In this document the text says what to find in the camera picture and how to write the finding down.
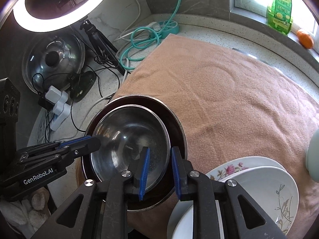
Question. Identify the white gloved left hand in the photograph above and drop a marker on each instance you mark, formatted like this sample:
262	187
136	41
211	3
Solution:
29	214

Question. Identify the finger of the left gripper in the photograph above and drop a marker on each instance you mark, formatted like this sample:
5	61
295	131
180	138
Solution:
83	148
74	141

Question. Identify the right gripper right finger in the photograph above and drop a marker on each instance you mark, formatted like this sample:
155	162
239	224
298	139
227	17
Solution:
192	185

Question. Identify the light blue ceramic bowl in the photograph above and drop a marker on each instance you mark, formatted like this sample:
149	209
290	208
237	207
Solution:
312	157

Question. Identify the white window frame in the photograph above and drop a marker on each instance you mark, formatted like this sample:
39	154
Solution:
301	15

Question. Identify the white plate beige leaves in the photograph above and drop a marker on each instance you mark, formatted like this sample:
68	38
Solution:
272	188

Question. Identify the glass pot lid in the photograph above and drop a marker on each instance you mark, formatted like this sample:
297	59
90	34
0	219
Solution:
50	58

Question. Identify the black tripod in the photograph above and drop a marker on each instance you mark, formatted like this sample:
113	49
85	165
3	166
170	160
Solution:
102	46

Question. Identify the orange tangerine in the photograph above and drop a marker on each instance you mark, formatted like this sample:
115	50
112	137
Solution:
305	39

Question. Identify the pink towel mat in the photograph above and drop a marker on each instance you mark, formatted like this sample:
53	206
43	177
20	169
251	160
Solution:
233	106

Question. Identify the white power adapter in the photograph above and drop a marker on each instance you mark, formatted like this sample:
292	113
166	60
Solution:
56	101

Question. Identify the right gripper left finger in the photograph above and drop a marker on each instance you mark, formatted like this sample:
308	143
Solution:
130	183

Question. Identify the large steel bowl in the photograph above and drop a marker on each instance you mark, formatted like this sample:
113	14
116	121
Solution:
165	187

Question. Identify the red steel bowl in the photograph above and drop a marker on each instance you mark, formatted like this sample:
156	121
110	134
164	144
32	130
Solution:
123	132

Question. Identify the small pink flower plate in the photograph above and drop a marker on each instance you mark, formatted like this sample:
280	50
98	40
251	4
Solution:
220	173

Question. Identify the green dish soap bottle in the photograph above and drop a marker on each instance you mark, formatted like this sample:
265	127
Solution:
279	16

